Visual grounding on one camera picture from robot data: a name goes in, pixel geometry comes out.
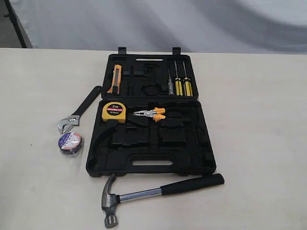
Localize black backdrop stand pole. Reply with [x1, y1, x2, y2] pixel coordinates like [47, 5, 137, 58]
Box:
[3, 0, 28, 48]

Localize yellow black screwdriver right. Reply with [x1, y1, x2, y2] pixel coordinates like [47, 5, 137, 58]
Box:
[183, 62, 193, 97]

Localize yellow black screwdriver left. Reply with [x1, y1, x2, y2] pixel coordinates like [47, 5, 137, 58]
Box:
[174, 61, 183, 96]

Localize black electrical tape roll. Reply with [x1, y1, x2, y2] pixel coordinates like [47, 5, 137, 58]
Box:
[58, 132, 83, 156]

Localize yellow tape measure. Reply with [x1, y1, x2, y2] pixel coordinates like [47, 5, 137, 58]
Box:
[101, 102, 126, 124]

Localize black handled adjustable wrench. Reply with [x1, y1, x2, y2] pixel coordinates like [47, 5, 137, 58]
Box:
[58, 86, 102, 134]

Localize yellow black screwdriver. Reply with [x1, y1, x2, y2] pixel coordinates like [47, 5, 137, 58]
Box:
[174, 61, 183, 96]
[183, 62, 193, 97]

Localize orange utility knife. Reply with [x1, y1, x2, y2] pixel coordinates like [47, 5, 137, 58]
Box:
[107, 64, 122, 94]

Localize clear tester screwdriver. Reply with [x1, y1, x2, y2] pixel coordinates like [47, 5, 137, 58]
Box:
[168, 69, 174, 95]

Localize black plastic tool case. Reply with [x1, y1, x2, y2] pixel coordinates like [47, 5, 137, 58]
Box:
[86, 47, 216, 177]

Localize claw hammer black grip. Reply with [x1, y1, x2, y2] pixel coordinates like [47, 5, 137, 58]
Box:
[101, 173, 224, 229]

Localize orange handled pliers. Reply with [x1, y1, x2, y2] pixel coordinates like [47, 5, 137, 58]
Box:
[132, 107, 166, 122]

